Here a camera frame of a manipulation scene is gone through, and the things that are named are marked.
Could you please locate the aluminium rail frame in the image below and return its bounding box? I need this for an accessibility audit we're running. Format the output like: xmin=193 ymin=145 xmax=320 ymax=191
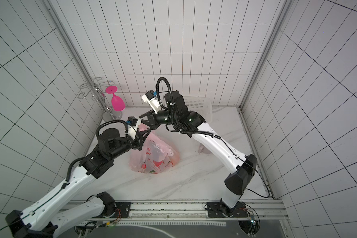
xmin=59 ymin=178 xmax=295 ymax=238

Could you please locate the white plastic basket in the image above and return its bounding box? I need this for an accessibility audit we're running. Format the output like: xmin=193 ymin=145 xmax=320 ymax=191
xmin=184 ymin=96 xmax=213 ymax=123

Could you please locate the pink wine glass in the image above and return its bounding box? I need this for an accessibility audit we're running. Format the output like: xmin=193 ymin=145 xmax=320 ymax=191
xmin=105 ymin=86 xmax=126 ymax=112

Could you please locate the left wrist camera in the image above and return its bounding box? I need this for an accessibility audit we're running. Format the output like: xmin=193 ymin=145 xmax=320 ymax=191
xmin=126 ymin=117 xmax=141 ymax=139

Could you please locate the silver glass rack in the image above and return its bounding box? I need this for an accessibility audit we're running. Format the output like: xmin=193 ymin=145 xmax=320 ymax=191
xmin=77 ymin=77 xmax=123 ymax=122

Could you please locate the lilac mug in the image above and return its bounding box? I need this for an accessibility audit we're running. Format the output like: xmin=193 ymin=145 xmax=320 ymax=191
xmin=198 ymin=144 xmax=212 ymax=154

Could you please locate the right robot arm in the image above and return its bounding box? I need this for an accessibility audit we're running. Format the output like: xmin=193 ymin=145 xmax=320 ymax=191
xmin=141 ymin=90 xmax=257 ymax=217

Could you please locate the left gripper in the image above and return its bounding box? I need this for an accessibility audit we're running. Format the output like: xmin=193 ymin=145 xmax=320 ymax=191
xmin=110 ymin=128 xmax=152 ymax=159

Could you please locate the pink plastic bag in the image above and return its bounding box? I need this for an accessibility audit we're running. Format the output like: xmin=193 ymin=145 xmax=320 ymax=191
xmin=129 ymin=132 xmax=180 ymax=174

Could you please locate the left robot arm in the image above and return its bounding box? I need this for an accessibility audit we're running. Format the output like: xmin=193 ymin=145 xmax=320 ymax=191
xmin=6 ymin=128 xmax=151 ymax=238

